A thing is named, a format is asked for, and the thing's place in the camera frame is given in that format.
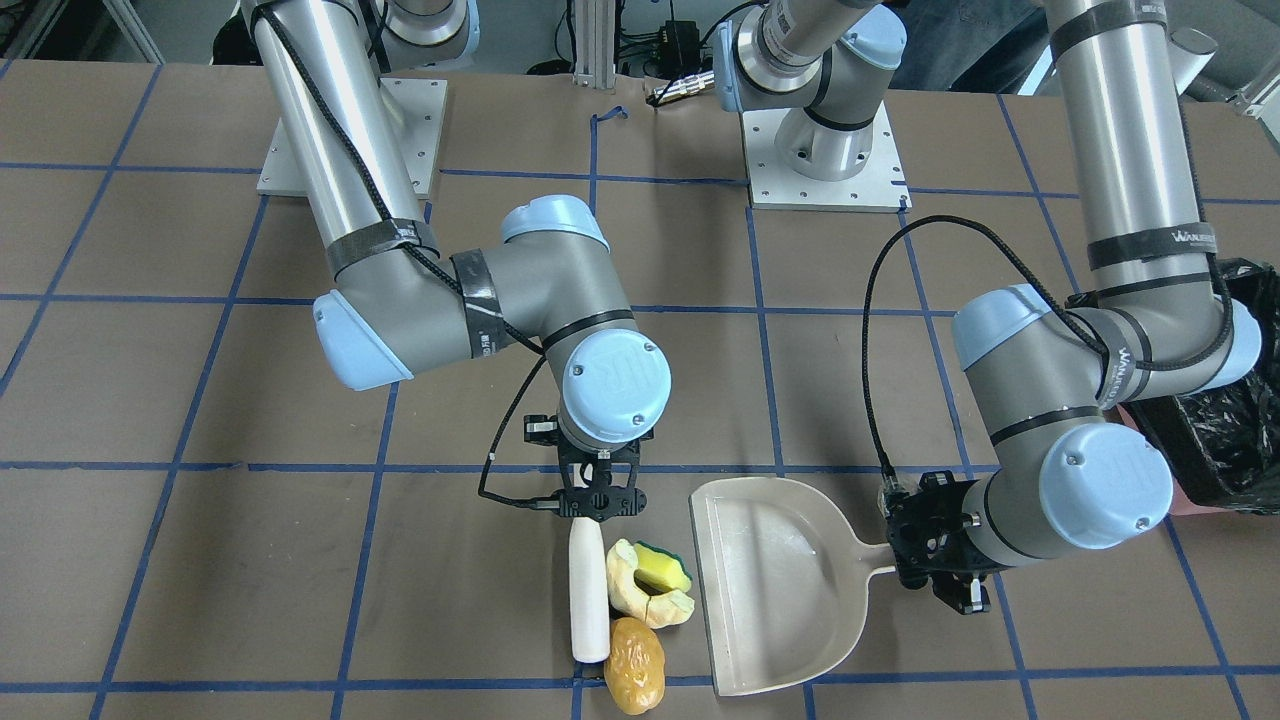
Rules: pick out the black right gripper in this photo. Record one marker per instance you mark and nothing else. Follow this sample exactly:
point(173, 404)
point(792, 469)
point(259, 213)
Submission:
point(541, 427)

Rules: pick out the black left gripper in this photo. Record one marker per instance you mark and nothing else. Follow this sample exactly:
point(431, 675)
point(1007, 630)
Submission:
point(945, 560)

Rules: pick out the white hand brush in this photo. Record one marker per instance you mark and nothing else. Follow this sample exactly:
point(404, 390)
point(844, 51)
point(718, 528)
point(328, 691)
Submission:
point(590, 610)

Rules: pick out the beige plastic dustpan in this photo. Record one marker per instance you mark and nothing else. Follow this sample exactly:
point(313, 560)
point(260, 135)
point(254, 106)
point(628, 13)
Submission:
point(785, 581)

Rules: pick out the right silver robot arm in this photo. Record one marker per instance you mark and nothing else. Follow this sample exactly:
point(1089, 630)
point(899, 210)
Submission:
point(398, 308)

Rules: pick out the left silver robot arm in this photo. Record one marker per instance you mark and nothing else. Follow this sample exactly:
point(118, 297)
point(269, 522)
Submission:
point(1161, 323)

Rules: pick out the black lined trash bin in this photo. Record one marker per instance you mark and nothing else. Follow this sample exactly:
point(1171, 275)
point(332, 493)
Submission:
point(1222, 444)

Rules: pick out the yellow green sponge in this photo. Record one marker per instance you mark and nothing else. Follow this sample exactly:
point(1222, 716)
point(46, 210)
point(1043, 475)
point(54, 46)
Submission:
point(660, 569)

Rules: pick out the cream curved peel piece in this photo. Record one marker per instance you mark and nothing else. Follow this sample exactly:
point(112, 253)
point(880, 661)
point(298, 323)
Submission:
point(634, 599)

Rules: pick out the orange potato toy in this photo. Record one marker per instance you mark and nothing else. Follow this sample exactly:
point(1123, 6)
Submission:
point(635, 670)

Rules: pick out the aluminium frame post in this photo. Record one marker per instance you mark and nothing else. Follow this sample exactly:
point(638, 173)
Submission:
point(594, 39)

